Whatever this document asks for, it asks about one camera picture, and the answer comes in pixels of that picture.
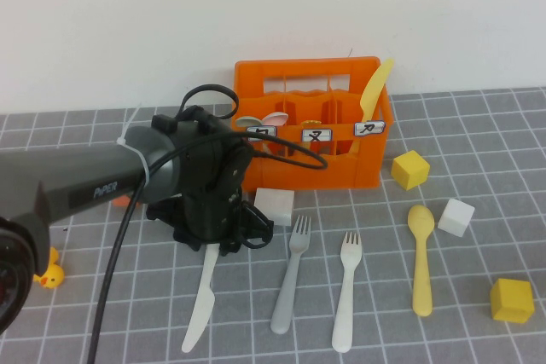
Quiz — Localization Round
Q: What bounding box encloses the white cube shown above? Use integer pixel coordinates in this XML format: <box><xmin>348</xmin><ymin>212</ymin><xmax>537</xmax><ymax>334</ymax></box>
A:
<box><xmin>437</xmin><ymin>198</ymin><xmax>476</xmax><ymax>238</ymax></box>

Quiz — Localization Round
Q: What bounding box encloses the paper label reading 勺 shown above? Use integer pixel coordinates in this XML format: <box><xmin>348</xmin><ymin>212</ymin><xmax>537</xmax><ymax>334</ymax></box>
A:
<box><xmin>246</xmin><ymin>125</ymin><xmax>278</xmax><ymax>142</ymax></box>

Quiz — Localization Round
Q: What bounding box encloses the orange plastic cutlery holder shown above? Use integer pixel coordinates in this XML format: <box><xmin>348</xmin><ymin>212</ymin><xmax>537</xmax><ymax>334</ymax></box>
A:
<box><xmin>232</xmin><ymin>55</ymin><xmax>395</xmax><ymax>192</ymax></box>

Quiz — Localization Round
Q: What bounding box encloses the yellow rubber duck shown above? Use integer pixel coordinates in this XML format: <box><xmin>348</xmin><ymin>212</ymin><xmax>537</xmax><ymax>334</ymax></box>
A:
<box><xmin>32</xmin><ymin>246</ymin><xmax>66</xmax><ymax>291</ymax></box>

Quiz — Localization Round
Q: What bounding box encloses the yellow plastic spoon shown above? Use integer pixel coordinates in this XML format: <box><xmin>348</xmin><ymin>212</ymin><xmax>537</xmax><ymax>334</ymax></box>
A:
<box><xmin>407</xmin><ymin>204</ymin><xmax>437</xmax><ymax>318</ymax></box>

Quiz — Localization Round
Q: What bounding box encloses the paper label reading 叉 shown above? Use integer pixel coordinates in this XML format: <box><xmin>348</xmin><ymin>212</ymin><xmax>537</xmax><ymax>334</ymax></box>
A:
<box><xmin>301</xmin><ymin>127</ymin><xmax>334</xmax><ymax>144</ymax></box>

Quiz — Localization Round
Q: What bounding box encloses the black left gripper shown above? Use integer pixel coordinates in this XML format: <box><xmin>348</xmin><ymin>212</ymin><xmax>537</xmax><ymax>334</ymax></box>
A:
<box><xmin>172</xmin><ymin>187</ymin><xmax>247</xmax><ymax>257</ymax></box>

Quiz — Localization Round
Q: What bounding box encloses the yellow plastic knife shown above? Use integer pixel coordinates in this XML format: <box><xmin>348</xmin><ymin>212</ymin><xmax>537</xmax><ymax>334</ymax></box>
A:
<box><xmin>350</xmin><ymin>58</ymin><xmax>395</xmax><ymax>155</ymax></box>

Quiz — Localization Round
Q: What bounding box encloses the paper label reading 刀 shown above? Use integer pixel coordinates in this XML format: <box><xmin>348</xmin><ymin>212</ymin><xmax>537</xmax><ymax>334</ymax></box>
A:
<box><xmin>353</xmin><ymin>119</ymin><xmax>386</xmax><ymax>137</ymax></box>

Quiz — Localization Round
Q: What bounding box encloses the thin black left gripper cable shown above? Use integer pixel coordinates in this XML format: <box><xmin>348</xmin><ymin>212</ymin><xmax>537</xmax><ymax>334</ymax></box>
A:
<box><xmin>241</xmin><ymin>200</ymin><xmax>275</xmax><ymax>251</ymax></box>

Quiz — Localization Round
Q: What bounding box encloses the black looped left wrist cable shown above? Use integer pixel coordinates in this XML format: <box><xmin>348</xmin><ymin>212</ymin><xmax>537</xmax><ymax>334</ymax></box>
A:
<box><xmin>178</xmin><ymin>84</ymin><xmax>238</xmax><ymax>123</ymax></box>

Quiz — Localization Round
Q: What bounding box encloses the grey plastic fork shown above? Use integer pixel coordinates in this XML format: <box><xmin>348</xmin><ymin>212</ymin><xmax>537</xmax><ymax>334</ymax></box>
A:
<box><xmin>270</xmin><ymin>214</ymin><xmax>313</xmax><ymax>335</ymax></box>

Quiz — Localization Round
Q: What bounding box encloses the pink plastic spoon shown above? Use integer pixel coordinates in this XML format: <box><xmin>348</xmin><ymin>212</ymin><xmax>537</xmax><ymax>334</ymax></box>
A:
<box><xmin>260</xmin><ymin>111</ymin><xmax>290</xmax><ymax>127</ymax></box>

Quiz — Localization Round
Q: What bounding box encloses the grey checkered tablecloth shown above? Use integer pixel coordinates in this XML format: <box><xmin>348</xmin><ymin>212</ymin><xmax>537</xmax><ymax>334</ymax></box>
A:
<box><xmin>0</xmin><ymin>86</ymin><xmax>546</xmax><ymax>364</ymax></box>

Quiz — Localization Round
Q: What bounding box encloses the white charger plug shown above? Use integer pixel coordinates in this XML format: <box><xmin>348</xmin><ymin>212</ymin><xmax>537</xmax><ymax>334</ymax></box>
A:
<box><xmin>253</xmin><ymin>187</ymin><xmax>296</xmax><ymax>228</ymax></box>

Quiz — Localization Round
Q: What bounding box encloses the white plastic fork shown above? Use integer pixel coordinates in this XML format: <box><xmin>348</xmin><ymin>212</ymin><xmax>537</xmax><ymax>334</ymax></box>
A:
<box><xmin>331</xmin><ymin>231</ymin><xmax>363</xmax><ymax>354</ymax></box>

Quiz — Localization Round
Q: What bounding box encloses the yellow cube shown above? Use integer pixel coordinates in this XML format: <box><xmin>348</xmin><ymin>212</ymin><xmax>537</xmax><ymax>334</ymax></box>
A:
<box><xmin>391</xmin><ymin>150</ymin><xmax>431</xmax><ymax>192</ymax></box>
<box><xmin>489</xmin><ymin>277</ymin><xmax>536</xmax><ymax>324</ymax></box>

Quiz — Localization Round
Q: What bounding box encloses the white plastic knife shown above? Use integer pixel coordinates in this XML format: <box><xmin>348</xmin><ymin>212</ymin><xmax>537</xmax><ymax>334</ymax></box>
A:
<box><xmin>181</xmin><ymin>246</ymin><xmax>219</xmax><ymax>355</ymax></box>

